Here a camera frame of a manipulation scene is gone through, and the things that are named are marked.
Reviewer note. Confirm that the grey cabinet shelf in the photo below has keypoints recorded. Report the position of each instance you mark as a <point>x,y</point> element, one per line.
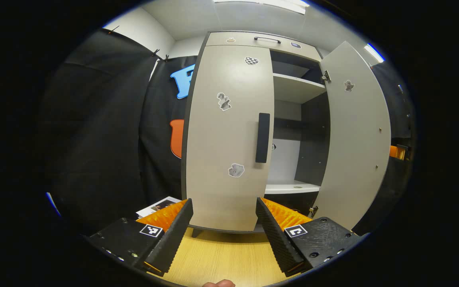
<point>293,89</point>
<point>289,186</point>

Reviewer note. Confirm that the grey double-door shoe cabinet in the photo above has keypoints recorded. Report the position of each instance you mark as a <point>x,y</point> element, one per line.
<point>313,139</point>

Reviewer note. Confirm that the metal door hinge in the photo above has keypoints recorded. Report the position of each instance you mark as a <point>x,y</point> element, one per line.
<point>326,76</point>
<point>313,211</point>

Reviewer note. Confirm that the grey cabinet door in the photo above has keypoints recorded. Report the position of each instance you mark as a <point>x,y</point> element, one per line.
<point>353,139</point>
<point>213,139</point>

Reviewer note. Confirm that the printed leaflet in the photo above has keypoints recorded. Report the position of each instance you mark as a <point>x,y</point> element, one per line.
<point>153,207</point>

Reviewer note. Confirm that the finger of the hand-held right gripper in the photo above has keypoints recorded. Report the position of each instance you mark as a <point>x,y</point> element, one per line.
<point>396,152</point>

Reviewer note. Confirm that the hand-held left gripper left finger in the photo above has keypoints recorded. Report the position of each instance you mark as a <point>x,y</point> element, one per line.
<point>173,239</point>

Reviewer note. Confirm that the small ceiling light panel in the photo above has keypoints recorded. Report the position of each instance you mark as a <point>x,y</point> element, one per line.
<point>374,52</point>

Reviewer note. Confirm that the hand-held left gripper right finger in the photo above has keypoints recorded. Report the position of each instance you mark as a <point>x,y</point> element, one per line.
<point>277,239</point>

